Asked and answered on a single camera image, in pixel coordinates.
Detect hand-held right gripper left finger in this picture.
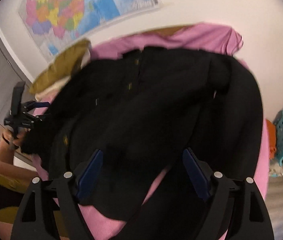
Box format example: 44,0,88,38
10,149,104,240

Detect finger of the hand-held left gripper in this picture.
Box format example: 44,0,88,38
22,101,51,113
22,113,52,124

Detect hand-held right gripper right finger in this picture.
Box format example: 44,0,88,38
182,148,274,240

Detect black coat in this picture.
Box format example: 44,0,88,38
22,45,267,240

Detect person's left forearm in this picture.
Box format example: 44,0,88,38
0,144,41,180

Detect person's left hand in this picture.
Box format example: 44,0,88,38
2,127,27,151

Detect mustard pillow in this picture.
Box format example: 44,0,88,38
29,39,92,94

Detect person's mustard cardigan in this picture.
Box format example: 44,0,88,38
0,170,32,220

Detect orange cloth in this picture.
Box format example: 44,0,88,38
266,119,278,159

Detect colourful map poster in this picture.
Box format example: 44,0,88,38
19,0,122,63

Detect pink bed sheet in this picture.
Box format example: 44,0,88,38
0,23,272,240

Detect brown mattress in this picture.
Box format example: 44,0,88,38
153,26,190,37

